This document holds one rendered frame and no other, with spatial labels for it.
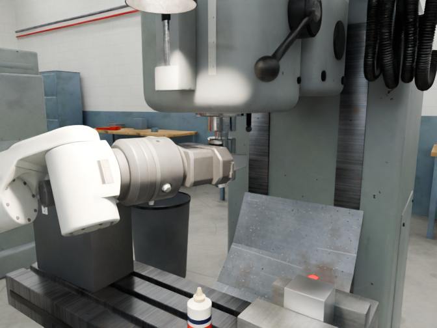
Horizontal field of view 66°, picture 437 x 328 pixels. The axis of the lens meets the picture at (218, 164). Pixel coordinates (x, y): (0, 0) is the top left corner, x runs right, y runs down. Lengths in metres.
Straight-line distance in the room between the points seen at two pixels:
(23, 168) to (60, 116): 7.28
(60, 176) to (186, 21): 0.24
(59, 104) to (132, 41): 2.02
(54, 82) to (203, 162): 7.32
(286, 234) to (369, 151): 0.29
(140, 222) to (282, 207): 1.68
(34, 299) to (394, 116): 0.89
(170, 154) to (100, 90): 7.26
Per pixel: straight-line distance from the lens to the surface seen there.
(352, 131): 0.85
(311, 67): 0.60
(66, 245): 0.86
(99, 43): 7.74
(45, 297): 0.87
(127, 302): 0.79
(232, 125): 0.54
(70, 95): 7.87
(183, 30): 0.46
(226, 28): 0.45
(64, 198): 0.41
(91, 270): 0.82
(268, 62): 0.40
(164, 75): 0.45
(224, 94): 0.44
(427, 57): 0.66
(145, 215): 2.44
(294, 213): 0.91
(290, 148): 0.90
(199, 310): 0.59
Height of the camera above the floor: 1.32
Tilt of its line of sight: 10 degrees down
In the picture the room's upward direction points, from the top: straight up
